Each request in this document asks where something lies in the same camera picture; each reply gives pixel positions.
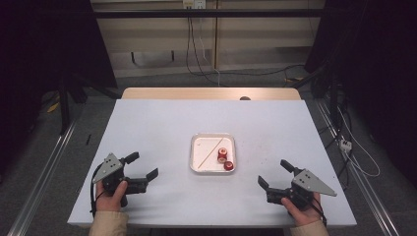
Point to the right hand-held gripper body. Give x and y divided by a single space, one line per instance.
309 183

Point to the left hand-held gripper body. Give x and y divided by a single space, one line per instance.
111 167

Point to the white rectangular tray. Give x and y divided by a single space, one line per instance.
205 149

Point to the thin wooden skewer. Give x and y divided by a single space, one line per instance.
209 153

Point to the person's right hand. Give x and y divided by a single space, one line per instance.
305 215

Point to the person's left hand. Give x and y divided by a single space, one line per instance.
108 201

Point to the white table cover board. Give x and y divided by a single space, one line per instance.
164 124

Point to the white power strip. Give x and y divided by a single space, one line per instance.
345 145

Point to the black metal stand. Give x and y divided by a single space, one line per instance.
64 105

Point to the dark round table grommet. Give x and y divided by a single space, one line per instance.
245 98

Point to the light wooden table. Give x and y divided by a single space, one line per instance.
196 93

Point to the black curtain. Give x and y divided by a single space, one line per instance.
39 49
377 49

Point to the aluminium floor rail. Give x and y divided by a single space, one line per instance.
360 177
42 177

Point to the black horizontal frame bar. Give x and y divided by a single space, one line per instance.
196 13

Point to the white wall socket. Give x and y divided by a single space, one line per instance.
194 3

